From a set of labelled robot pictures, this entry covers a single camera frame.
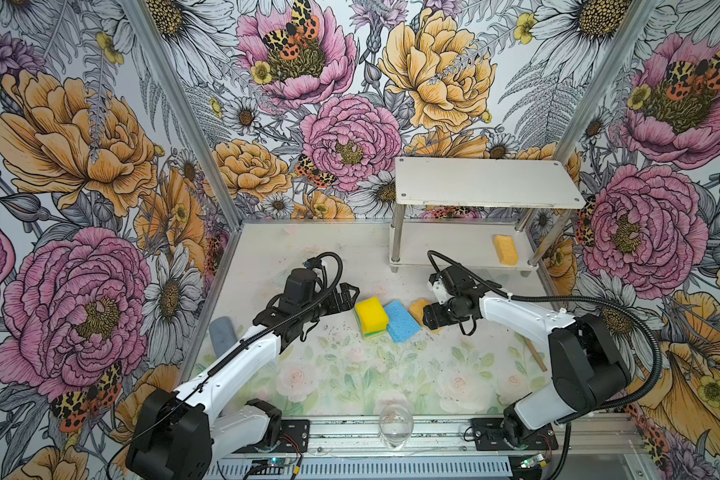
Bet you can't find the green scrub sponge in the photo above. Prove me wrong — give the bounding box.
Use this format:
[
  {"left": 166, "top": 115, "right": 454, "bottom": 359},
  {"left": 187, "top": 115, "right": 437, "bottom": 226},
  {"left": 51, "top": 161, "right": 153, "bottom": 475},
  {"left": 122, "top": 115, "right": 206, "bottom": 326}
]
[{"left": 363, "top": 329, "right": 388, "bottom": 338}]

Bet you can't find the white two-tier shelf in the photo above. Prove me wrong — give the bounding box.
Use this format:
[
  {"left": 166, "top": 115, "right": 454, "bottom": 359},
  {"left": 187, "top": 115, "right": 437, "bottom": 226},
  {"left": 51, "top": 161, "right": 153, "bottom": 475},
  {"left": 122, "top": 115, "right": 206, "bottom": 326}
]
[{"left": 389, "top": 157, "right": 585, "bottom": 276}]

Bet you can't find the orange sponge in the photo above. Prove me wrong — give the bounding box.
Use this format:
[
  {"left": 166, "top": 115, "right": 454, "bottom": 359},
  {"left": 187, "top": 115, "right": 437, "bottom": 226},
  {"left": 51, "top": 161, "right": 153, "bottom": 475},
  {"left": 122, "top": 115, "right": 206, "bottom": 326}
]
[
  {"left": 493, "top": 235, "right": 519, "bottom": 267},
  {"left": 408, "top": 298, "right": 440, "bottom": 334}
]

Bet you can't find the top yellow sponge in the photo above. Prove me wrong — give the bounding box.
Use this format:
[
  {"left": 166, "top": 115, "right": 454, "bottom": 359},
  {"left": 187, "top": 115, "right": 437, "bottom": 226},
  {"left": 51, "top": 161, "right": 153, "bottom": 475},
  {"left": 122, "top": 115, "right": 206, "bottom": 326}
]
[{"left": 354, "top": 297, "right": 389, "bottom": 335}]

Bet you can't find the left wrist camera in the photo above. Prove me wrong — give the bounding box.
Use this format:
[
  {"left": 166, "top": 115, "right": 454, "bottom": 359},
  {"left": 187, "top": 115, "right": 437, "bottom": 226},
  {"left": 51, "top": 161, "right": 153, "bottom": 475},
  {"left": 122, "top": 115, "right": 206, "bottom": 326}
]
[{"left": 279, "top": 268, "right": 318, "bottom": 314}]

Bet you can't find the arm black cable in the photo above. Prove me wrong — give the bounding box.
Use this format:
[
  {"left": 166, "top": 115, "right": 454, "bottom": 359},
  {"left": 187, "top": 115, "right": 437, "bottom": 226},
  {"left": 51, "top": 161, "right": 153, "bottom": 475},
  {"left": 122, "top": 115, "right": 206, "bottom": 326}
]
[
  {"left": 104, "top": 251, "right": 344, "bottom": 475},
  {"left": 427, "top": 250, "right": 663, "bottom": 480}
]

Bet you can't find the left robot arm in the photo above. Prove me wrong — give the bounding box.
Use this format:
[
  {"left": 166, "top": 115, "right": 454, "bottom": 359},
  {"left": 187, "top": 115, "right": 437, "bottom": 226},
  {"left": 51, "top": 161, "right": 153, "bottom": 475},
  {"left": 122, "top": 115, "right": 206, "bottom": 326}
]
[{"left": 123, "top": 259, "right": 360, "bottom": 479}]

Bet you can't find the small wooden mallet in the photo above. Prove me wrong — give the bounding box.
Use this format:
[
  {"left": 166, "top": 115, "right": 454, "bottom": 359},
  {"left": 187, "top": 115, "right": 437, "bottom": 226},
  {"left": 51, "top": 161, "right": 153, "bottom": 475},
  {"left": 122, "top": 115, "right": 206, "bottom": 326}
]
[{"left": 522, "top": 336, "right": 548, "bottom": 372}]

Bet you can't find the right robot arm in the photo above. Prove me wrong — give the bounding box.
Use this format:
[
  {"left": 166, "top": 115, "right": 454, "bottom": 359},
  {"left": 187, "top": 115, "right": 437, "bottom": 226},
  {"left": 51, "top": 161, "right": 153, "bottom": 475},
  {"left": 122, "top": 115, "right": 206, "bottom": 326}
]
[{"left": 423, "top": 266, "right": 630, "bottom": 445}]

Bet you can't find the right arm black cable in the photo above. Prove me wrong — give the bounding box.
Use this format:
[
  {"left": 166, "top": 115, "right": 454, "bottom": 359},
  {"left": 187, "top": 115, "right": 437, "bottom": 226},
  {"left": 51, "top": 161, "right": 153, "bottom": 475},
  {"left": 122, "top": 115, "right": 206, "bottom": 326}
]
[{"left": 427, "top": 250, "right": 663, "bottom": 480}]

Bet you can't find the clear glass cup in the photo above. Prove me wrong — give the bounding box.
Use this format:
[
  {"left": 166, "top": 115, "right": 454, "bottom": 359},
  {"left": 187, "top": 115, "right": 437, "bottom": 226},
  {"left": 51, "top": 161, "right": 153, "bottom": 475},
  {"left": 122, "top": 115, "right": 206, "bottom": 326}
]
[{"left": 378, "top": 403, "right": 414, "bottom": 450}]

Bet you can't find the grey oval object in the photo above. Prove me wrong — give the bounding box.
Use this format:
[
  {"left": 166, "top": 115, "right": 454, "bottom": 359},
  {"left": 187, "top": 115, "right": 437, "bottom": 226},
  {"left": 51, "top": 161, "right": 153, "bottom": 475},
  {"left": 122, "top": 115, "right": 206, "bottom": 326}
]
[{"left": 208, "top": 316, "right": 237, "bottom": 358}]

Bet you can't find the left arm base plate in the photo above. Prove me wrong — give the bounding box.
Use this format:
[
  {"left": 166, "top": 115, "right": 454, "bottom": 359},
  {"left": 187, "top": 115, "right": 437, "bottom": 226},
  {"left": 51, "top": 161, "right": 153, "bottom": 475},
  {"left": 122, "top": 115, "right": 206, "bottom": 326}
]
[{"left": 235, "top": 419, "right": 311, "bottom": 454}]

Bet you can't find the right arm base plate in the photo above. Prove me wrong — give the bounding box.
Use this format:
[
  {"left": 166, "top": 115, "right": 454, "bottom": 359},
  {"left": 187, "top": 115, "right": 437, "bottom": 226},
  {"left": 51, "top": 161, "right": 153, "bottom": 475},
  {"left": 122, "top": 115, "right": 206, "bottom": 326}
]
[{"left": 465, "top": 416, "right": 559, "bottom": 451}]

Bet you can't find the green circuit board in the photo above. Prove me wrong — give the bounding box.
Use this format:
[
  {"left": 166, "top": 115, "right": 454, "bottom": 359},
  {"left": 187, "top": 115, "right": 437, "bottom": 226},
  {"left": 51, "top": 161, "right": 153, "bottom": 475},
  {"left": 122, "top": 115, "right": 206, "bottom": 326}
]
[{"left": 519, "top": 453, "right": 547, "bottom": 469}]

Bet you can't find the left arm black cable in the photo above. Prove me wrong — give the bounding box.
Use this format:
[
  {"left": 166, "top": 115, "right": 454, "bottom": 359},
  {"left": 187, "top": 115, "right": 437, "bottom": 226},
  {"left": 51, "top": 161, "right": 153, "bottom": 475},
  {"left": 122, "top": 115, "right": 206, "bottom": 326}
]
[{"left": 104, "top": 251, "right": 344, "bottom": 475}]

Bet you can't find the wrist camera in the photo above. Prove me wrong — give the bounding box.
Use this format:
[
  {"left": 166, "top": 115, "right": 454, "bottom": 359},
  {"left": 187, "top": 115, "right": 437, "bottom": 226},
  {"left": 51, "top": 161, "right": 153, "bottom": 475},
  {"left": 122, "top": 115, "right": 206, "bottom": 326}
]
[
  {"left": 279, "top": 268, "right": 318, "bottom": 314},
  {"left": 428, "top": 273, "right": 453, "bottom": 304}
]

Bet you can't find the aluminium front rail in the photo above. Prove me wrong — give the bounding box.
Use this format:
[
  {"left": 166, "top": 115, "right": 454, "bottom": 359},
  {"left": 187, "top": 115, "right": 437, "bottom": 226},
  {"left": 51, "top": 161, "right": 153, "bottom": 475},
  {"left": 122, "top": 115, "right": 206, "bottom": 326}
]
[{"left": 215, "top": 413, "right": 646, "bottom": 458}]

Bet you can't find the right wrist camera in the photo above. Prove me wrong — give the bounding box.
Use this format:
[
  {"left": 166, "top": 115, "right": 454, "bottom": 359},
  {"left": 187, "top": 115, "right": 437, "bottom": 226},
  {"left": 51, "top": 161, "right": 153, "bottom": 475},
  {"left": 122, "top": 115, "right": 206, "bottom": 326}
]
[{"left": 428, "top": 273, "right": 453, "bottom": 304}]

